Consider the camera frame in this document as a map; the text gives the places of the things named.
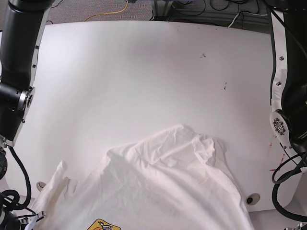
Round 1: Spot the red tape rectangle marking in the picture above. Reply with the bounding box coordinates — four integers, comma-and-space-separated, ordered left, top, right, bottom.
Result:
266, 135, 285, 172

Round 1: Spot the right table grommet hole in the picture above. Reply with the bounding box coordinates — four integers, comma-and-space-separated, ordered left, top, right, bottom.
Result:
246, 193, 260, 206

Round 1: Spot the table grommet hole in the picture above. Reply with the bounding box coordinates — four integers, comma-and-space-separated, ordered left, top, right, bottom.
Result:
246, 193, 260, 206
36, 182, 46, 192

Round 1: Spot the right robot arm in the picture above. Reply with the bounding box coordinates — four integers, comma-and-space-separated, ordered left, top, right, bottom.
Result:
0, 0, 53, 230

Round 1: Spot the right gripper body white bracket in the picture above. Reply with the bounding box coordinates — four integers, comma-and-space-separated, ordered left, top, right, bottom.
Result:
20, 211, 46, 230

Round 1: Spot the yellow cable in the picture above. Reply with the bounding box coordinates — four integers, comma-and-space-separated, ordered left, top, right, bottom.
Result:
85, 0, 130, 22

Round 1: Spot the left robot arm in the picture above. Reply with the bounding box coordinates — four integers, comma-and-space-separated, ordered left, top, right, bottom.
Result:
263, 0, 307, 222

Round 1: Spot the white t-shirt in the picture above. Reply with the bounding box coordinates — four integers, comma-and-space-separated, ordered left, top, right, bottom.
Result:
31, 125, 253, 230

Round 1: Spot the left table grommet hole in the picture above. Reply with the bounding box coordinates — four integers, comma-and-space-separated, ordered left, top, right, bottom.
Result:
36, 182, 46, 192

